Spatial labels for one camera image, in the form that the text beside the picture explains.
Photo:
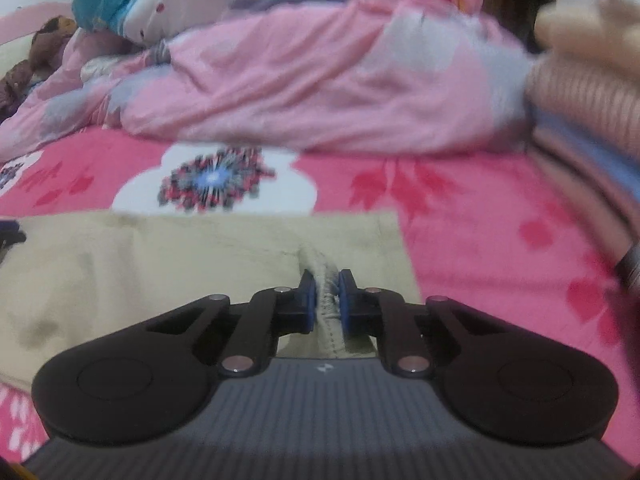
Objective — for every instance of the dark wooden door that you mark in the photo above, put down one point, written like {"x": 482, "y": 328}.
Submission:
{"x": 520, "y": 0}

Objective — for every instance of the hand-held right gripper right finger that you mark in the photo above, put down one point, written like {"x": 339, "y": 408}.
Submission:
{"x": 346, "y": 305}

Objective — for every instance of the stack of folded clothes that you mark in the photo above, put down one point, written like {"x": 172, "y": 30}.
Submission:
{"x": 590, "y": 95}

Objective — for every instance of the beige pants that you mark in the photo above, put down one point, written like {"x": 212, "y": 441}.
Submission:
{"x": 150, "y": 260}

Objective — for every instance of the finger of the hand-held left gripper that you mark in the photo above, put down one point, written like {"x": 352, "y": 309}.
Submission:
{"x": 10, "y": 234}

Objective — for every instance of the pink flower-print blanket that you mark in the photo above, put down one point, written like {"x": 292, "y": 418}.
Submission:
{"x": 475, "y": 220}

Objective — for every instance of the pink floral quilt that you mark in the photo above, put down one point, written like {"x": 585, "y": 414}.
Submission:
{"x": 325, "y": 85}

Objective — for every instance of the white knit cloth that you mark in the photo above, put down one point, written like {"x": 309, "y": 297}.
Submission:
{"x": 100, "y": 67}

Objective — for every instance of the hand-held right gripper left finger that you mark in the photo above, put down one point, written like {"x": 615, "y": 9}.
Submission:
{"x": 309, "y": 305}

